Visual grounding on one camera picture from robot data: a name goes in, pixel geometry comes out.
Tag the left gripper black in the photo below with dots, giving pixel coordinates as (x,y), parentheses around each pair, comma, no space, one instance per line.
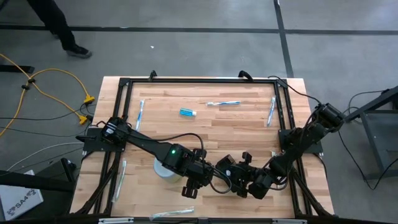
(194,172)

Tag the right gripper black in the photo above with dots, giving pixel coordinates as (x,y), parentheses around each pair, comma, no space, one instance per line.
(258,183)

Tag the green toothbrush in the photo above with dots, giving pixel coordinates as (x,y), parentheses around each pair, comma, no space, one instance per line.
(273,153)
(120,177)
(174,212)

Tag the blue toothbrush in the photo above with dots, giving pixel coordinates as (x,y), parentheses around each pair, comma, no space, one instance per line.
(140,113)
(224,103)
(271,111)

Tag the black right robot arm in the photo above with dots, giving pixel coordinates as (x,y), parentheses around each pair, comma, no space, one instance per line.
(298,146)

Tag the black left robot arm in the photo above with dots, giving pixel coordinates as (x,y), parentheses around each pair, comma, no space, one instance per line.
(149,143)

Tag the disinfecting wipes canister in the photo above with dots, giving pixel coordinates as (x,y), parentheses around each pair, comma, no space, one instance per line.
(164,174)

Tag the black curved clamp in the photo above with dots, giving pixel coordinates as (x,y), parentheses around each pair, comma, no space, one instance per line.
(152,75)
(245,74)

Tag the dark metal cart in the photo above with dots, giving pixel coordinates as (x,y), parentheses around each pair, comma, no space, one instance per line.
(382,99)

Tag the black equipment stand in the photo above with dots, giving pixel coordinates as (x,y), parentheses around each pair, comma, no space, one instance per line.
(37,183)

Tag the white cardboard box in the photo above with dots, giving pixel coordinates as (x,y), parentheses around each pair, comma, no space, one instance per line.
(18,202)

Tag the person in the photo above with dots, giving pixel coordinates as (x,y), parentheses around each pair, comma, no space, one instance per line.
(59,25)

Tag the black floor bar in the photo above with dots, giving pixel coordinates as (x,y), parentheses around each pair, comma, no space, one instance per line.
(18,69)

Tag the silver frame bracket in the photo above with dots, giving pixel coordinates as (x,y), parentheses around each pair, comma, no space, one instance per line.
(115,221)
(289,221)

